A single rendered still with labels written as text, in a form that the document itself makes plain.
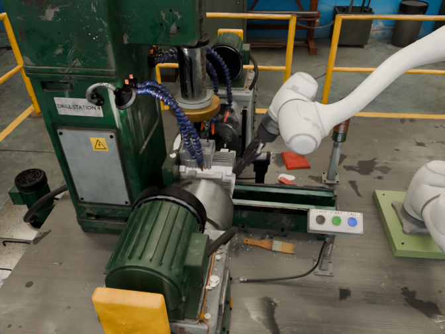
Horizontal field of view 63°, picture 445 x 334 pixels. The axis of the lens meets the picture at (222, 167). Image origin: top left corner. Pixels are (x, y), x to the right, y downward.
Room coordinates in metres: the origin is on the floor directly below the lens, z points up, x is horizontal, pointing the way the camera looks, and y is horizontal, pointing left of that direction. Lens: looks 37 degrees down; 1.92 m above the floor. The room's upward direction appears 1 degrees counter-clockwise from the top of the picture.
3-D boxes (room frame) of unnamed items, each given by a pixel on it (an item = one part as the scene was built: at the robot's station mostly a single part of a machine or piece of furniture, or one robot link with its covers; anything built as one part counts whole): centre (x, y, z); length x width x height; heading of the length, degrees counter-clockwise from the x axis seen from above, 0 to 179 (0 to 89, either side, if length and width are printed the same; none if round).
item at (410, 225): (1.08, -0.81, 0.87); 0.22 x 0.18 x 0.06; 175
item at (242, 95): (1.75, -0.03, 0.99); 0.35 x 0.31 x 0.37; 172
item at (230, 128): (1.49, 0.01, 1.04); 0.41 x 0.25 x 0.25; 172
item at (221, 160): (1.16, 0.05, 1.02); 0.20 x 0.19 x 0.19; 81
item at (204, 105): (1.17, 0.09, 1.43); 0.18 x 0.18 x 0.48
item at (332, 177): (1.38, -0.52, 1.01); 0.08 x 0.08 x 0.42; 82
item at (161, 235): (0.53, 0.11, 1.16); 0.33 x 0.26 x 0.42; 172
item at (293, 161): (1.53, -0.38, 0.80); 0.15 x 0.12 x 0.01; 6
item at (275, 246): (0.97, -0.18, 0.80); 0.21 x 0.05 x 0.01; 77
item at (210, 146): (1.16, 0.09, 1.11); 0.12 x 0.11 x 0.07; 81
